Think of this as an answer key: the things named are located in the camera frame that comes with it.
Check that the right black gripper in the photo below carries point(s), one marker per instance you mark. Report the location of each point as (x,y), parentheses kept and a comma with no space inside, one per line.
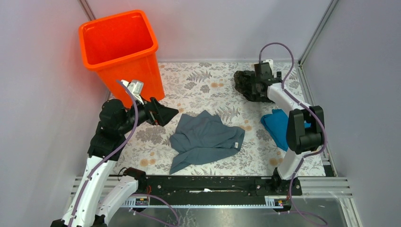
(254,82)

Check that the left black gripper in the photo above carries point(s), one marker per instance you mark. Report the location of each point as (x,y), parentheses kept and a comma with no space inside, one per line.
(157,113)

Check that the black plastic trash bag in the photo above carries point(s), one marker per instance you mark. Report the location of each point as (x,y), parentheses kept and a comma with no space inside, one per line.
(243,86)

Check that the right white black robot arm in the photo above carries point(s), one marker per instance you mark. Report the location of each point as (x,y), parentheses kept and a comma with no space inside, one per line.
(315,134)

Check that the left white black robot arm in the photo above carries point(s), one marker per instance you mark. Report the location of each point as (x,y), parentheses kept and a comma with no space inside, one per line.
(115,127)

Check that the orange plastic trash bin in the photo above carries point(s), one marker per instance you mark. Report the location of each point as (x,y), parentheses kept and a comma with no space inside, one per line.
(122,47)

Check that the teal blue cloth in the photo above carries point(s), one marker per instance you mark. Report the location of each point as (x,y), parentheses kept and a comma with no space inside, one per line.
(277,128)

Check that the grey-blue cloth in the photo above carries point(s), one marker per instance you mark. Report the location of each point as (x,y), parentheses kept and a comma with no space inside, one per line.
(203,139)

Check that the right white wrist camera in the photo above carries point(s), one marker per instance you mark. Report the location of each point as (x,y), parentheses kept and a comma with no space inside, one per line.
(270,62)

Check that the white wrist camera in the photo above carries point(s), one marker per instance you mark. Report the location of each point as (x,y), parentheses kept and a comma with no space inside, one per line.
(135,88)
(270,62)

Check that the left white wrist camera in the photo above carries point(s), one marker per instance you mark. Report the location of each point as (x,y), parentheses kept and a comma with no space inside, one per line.
(135,88)

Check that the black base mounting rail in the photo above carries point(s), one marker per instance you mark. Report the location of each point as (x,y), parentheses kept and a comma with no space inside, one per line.
(211,190)

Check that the aluminium frame rails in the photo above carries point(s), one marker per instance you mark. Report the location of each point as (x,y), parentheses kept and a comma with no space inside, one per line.
(332,187)

